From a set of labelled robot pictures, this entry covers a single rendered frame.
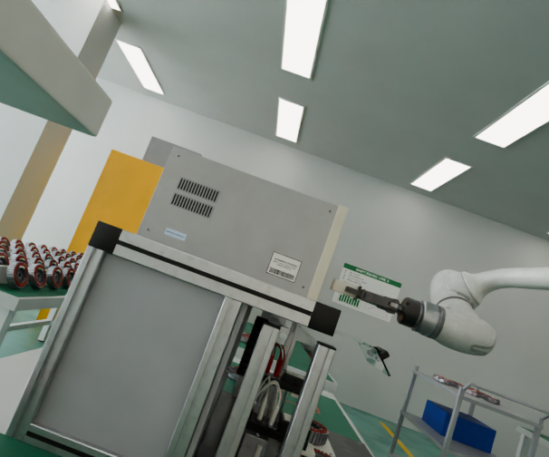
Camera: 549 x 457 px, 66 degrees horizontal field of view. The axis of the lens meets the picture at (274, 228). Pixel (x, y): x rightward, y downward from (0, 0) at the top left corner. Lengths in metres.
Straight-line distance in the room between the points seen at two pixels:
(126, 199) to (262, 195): 3.92
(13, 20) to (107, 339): 0.58
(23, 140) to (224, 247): 4.00
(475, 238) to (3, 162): 6.14
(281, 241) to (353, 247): 5.58
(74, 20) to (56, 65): 4.78
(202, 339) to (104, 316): 0.17
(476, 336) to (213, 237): 0.72
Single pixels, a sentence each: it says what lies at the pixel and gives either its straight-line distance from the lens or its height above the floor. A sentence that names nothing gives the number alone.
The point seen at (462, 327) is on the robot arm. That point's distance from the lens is 1.20.
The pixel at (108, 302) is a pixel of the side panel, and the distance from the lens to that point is 0.77.
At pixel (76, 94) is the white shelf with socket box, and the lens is 0.34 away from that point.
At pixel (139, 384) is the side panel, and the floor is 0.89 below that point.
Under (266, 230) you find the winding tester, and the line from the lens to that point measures 0.86.
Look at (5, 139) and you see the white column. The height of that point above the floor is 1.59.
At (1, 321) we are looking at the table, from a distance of 1.98.
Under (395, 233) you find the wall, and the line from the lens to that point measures 6.62.
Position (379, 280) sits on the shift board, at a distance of 6.48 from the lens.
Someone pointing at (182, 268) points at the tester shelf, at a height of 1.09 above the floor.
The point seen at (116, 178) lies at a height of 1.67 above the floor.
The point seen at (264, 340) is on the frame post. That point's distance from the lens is 0.74.
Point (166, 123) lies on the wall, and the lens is 6.93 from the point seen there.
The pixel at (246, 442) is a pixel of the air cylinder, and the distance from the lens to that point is 0.95.
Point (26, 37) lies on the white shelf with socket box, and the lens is 0.29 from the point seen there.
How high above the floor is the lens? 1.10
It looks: 8 degrees up
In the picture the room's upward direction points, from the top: 20 degrees clockwise
